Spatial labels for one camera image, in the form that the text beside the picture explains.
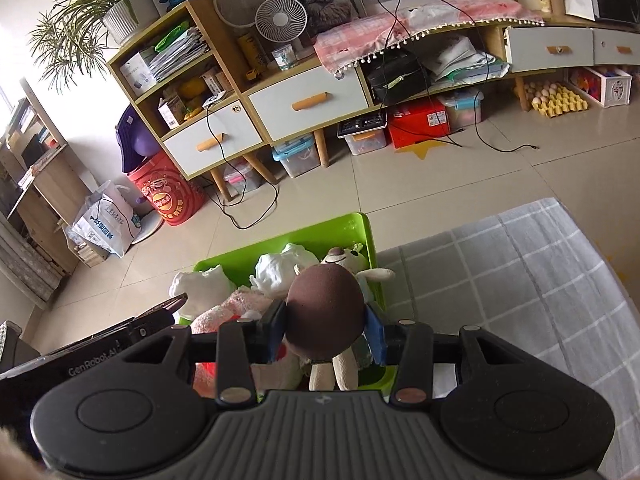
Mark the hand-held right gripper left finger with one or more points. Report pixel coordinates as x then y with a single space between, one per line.
277 335

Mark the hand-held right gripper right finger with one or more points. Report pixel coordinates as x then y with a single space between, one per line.
376 337

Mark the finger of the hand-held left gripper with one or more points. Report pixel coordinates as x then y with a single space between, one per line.
165 310

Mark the white cloth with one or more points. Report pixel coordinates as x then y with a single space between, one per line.
200 287
280 270

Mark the pink plush toy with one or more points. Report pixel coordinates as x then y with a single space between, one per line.
235 310

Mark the brown foam ball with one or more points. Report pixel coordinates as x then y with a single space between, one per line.
325 310

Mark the bear doll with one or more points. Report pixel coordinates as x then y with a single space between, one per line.
345 259

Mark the green plastic box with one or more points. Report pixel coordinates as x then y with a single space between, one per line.
345 230

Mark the white round floor base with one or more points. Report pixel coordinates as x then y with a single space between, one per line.
147 230

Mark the white shopping bag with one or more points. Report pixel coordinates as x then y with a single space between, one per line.
105 222

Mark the red printed bucket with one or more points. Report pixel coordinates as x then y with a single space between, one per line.
165 192

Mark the grey checked blanket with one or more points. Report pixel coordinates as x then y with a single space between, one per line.
500 270

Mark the clear storage box pink contents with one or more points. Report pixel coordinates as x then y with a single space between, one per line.
245 177

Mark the clear storage box blue lid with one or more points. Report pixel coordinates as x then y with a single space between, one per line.
297 157

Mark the white cabinet drawer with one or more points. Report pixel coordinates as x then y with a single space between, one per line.
310 102
212 135

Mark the yellow star floor sticker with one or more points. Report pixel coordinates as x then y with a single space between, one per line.
422 150

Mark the small cardboard box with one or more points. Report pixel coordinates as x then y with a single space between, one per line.
170 110

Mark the white charger pad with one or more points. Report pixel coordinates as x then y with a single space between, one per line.
215 100

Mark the red cardboard box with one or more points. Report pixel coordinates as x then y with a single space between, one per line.
420 122

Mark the wooden shelf cabinet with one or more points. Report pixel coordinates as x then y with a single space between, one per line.
240 90

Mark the white carton box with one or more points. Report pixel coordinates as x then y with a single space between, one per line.
137 72

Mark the clear storage box pale lid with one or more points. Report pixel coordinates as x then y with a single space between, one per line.
462 107

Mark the stack of papers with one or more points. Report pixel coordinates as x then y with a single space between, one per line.
180 55

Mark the black bag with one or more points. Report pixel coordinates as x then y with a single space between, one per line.
397 77

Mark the glass cup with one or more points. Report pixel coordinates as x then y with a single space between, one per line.
286 57

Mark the pile of folded papers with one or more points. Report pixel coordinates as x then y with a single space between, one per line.
467 60

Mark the low wooden tv stand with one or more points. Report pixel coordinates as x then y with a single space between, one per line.
490 65

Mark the yellow egg tray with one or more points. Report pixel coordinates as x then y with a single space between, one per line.
555 100

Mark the potted green plant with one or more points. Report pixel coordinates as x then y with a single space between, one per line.
120 15

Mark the pink cloth with pompom trim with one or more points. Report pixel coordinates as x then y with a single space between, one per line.
400 30

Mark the small white desk fan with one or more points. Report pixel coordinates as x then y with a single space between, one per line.
281 20

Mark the white toy crate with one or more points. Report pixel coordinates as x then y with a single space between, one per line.
602 87

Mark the grey tv stand drawer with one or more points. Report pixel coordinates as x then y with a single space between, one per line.
550 47
617 47

